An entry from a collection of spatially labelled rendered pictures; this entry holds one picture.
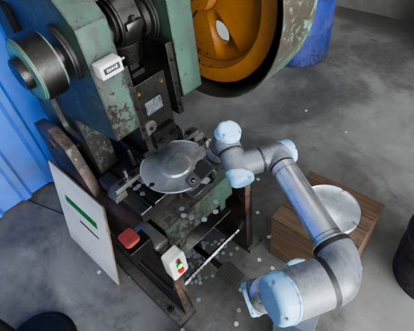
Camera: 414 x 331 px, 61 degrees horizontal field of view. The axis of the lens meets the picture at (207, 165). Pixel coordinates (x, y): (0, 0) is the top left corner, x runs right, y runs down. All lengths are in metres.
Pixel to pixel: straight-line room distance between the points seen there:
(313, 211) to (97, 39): 0.71
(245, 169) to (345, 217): 0.87
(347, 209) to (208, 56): 0.96
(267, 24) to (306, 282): 0.78
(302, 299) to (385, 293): 1.28
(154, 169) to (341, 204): 0.92
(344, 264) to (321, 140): 1.89
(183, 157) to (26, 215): 1.48
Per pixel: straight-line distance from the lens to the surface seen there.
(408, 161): 2.67
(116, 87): 1.08
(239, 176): 0.99
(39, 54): 1.02
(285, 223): 1.74
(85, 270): 2.21
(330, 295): 0.83
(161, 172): 1.40
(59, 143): 1.59
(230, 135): 1.02
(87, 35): 0.99
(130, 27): 1.10
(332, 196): 1.85
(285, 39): 1.16
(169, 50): 1.19
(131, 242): 1.27
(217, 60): 1.49
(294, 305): 0.81
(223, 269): 1.83
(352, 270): 0.86
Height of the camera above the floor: 1.79
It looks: 46 degrees down
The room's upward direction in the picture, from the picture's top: 9 degrees counter-clockwise
